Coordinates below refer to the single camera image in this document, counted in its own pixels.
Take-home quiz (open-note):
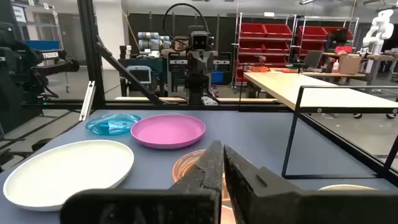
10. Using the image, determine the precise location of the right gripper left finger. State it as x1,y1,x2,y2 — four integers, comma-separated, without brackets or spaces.
60,139,224,224

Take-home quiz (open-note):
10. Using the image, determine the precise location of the beige plate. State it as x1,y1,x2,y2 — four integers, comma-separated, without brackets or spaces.
318,184,379,192

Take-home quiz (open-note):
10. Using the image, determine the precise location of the large white plate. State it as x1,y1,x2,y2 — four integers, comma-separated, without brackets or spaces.
2,139,135,212

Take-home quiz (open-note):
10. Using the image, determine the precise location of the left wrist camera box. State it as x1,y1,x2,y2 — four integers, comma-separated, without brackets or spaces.
189,30,215,52

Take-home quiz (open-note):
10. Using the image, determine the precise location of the silver aluminium bar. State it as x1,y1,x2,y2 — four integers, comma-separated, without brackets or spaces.
78,80,96,122

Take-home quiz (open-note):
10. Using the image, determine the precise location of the grey office chair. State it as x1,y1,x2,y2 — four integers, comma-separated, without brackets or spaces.
303,49,325,71

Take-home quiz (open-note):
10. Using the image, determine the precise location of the blue storage bin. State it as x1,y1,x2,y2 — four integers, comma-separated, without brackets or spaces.
24,39,60,51

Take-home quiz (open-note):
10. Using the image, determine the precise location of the purple plastic plate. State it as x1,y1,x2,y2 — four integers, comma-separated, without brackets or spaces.
130,113,206,151

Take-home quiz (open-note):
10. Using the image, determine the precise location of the black aluminium table frame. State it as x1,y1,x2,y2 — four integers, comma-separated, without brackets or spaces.
18,0,398,187

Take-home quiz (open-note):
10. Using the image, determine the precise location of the wooden shelf with black frame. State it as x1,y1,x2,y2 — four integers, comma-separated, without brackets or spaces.
238,62,398,187

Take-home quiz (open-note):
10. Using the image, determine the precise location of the metal rack with red bins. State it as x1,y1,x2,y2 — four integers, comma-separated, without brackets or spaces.
295,15,360,63
233,12,298,91

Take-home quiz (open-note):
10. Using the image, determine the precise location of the small screen with pale frame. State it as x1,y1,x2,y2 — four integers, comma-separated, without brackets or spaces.
126,65,152,85

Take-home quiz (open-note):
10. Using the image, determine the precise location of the blue crate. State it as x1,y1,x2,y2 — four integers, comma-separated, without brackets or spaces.
211,70,225,85

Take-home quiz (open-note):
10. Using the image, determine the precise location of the blue transparent plate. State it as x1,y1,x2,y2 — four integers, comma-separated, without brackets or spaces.
85,113,142,137

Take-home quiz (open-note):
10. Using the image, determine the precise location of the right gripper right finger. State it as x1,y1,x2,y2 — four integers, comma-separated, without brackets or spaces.
223,144,398,224

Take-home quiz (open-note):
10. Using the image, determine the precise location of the orange-red transparent plate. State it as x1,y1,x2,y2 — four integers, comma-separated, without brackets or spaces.
172,149,231,209

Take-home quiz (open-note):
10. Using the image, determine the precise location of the cardboard box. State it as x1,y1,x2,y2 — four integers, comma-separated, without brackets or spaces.
338,53,362,75

